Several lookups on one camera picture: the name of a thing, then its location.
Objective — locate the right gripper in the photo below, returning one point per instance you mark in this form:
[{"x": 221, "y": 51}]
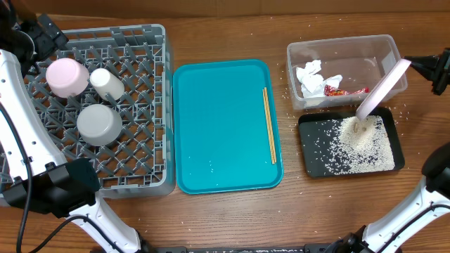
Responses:
[{"x": 427, "y": 63}]

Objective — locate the large white plate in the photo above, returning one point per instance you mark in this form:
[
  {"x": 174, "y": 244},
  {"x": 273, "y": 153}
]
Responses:
[{"x": 381, "y": 89}]

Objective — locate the red snack wrapper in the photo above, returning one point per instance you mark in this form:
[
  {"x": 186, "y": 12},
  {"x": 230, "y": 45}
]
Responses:
[{"x": 333, "y": 91}]

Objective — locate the white napkin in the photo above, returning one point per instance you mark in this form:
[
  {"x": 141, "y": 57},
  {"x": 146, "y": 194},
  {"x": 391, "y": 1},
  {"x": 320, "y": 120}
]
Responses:
[{"x": 312, "y": 83}]

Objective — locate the wooden chopstick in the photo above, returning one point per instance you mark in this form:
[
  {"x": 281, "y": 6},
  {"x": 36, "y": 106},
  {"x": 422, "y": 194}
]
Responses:
[{"x": 270, "y": 124}]

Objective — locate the white cup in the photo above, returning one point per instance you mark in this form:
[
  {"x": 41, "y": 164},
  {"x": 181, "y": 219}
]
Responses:
[{"x": 105, "y": 82}]

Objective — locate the grey bowl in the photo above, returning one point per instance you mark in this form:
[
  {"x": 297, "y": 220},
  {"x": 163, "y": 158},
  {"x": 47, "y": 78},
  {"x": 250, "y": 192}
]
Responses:
[{"x": 99, "y": 125}]

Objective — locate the small pink bowl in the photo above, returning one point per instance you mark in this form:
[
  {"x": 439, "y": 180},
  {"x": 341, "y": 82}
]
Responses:
[{"x": 66, "y": 77}]

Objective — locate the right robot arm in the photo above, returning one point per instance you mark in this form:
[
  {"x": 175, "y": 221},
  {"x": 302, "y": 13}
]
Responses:
[{"x": 430, "y": 198}]

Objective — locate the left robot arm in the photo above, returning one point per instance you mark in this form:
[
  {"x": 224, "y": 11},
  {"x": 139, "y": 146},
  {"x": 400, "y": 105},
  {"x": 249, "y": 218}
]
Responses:
[{"x": 44, "y": 181}]

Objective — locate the grey dishwasher rack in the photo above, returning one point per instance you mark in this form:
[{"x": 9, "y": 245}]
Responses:
[{"x": 140, "y": 162}]

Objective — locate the pile of white rice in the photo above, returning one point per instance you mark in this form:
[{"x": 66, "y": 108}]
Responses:
[{"x": 351, "y": 146}]

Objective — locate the clear plastic bin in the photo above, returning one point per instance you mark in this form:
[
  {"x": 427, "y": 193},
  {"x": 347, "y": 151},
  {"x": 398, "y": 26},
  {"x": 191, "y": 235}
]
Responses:
[{"x": 361, "y": 61}]

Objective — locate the black tray bin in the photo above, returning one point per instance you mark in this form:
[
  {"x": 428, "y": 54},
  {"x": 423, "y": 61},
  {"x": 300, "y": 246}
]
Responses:
[{"x": 309, "y": 131}]

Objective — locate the teal plastic tray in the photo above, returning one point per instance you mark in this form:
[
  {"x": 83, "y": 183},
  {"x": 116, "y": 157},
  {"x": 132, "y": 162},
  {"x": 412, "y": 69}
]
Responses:
[{"x": 225, "y": 128}]

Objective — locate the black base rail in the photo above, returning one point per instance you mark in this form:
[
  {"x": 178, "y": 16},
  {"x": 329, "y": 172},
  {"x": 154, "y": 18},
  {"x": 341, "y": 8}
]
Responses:
[{"x": 308, "y": 248}]

